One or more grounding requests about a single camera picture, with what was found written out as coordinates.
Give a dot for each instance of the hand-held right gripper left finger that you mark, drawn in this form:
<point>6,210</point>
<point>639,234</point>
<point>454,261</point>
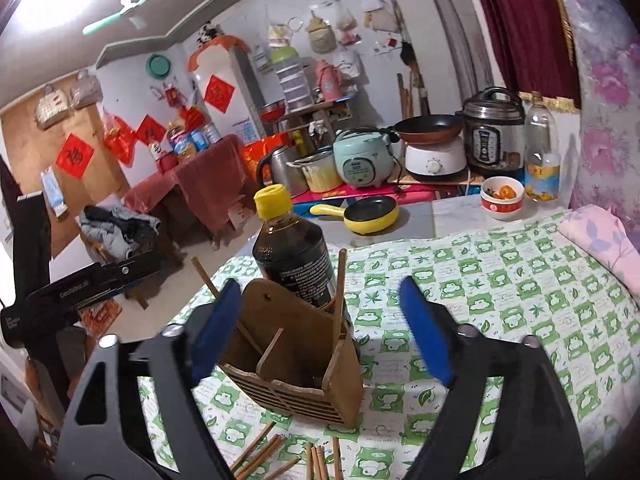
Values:
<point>220,320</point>

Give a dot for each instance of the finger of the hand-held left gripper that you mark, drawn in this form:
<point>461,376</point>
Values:
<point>135,270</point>

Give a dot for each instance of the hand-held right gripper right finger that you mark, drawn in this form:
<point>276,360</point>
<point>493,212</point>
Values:
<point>425,330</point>

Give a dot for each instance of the wooden chopstick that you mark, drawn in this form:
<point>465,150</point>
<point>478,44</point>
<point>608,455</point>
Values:
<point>342,280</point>
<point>205,275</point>

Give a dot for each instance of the wooden chopstick holder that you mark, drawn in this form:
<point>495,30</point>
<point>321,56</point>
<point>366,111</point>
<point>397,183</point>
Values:
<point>300,400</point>

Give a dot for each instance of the pile of wooden chopsticks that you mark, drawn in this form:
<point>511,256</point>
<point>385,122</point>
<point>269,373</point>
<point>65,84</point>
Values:
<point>316,465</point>

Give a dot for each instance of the wooden chair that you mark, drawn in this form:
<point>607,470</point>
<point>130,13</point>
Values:
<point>167,255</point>

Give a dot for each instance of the grey jacket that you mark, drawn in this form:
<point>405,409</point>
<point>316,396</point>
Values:
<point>115,230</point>

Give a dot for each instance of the orange snack box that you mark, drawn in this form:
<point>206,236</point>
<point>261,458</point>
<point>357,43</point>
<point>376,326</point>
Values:
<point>100,321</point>

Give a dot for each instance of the blue and white hanging packet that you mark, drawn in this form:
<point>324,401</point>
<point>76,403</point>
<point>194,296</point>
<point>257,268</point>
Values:
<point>54,190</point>

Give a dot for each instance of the green checked sheet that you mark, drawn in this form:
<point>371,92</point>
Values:
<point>500,285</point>

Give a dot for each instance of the wooden door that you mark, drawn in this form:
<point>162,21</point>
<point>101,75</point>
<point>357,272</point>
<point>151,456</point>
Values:
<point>30,160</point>

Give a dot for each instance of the dark soy sauce bottle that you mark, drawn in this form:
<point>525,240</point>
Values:
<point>290,250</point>

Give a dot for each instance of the red diamond paper decoration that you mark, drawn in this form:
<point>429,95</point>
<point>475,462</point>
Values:
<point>75,156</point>
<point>219,94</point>
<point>151,132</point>

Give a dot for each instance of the red and white jar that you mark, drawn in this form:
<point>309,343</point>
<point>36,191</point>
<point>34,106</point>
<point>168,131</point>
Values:
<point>165,157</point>

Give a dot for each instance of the table with red cloth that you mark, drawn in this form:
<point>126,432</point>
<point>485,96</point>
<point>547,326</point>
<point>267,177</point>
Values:
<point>210,180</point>

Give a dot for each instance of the yellow electric frying pan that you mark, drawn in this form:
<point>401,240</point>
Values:
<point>370,220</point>

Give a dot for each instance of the red plastic bag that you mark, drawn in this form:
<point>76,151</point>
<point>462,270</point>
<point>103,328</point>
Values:
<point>120,140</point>

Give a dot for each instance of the yellow cooking oil bottle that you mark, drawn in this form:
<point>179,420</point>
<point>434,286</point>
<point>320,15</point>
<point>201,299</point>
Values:
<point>182,147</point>

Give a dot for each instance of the red and white bowl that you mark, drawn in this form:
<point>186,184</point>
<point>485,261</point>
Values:
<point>500,207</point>

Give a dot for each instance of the white woven handbag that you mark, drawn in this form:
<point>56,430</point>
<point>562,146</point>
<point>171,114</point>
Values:
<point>51,107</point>

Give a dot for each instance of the grey handbag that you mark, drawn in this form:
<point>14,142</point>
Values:
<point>86,92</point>

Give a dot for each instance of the stainless steel kettle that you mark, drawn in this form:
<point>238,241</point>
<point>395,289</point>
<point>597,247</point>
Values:
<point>282,165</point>

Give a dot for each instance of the red gift box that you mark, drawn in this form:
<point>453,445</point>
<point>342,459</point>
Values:
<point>255,152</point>

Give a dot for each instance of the white electric stove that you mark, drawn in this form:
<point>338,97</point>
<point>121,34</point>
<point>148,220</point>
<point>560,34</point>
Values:
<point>435,160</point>

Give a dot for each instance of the steel cooking pot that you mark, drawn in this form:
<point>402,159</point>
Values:
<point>320,175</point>

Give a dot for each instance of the red hanging ornament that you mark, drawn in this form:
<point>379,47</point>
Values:
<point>172,94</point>

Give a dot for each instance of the pale green rice cooker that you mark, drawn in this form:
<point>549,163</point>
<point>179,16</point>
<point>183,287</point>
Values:
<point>360,157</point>

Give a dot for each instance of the black silver pressure cooker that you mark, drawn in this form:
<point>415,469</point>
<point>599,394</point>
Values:
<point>487,145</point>

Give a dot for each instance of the pink floral blanket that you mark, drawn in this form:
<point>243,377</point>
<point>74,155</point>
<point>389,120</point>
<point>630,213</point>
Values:
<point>600,240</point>

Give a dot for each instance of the clear bottle with yellow label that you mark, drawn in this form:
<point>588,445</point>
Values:
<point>542,170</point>

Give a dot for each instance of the brown frying pan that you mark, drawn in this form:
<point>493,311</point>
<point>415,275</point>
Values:
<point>430,127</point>

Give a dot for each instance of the green plastic basin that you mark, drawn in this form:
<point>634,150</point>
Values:
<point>158,66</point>

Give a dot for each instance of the red metal basin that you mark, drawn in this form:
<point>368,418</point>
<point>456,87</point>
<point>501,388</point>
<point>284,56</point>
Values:
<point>272,112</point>

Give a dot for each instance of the white refrigerator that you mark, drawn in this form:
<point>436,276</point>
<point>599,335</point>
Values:
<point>215,65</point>

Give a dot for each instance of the wooden shelf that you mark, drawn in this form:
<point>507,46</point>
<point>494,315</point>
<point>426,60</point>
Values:
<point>320,107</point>

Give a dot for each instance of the leaning wooden sticks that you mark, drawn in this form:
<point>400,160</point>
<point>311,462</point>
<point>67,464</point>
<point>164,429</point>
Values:
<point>405,95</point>

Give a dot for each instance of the green ceiling fan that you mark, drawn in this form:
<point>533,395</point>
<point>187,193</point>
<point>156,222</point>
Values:
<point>107,22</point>

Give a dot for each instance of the orange red cloth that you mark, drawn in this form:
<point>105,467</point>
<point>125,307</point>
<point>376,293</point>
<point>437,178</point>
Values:
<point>220,42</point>

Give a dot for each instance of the clear stacked drawer unit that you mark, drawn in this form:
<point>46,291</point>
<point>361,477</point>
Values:
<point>295,85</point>

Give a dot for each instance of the panda plush toy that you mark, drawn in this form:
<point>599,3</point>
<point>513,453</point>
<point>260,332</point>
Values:
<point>207,35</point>

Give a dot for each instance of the pink thermos jug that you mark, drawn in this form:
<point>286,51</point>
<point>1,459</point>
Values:
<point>329,82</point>

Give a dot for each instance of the green plastic lid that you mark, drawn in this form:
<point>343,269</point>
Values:
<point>284,55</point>

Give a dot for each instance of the white tote bag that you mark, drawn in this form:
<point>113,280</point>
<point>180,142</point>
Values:
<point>351,65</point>

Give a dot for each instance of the plastic bag with food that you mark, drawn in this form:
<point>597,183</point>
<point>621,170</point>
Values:
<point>280,35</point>

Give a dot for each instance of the beige hanging bag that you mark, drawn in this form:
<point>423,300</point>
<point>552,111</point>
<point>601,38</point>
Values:
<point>320,35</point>

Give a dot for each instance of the clear plastic bag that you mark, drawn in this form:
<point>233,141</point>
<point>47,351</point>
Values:
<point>344,22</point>

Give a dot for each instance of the dark red curtain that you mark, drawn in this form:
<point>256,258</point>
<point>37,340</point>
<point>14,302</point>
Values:
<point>525,25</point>

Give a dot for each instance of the white hanging bag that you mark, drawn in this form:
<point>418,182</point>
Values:
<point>377,12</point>

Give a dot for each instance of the floral foil wall cloth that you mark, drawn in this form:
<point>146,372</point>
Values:
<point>610,85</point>

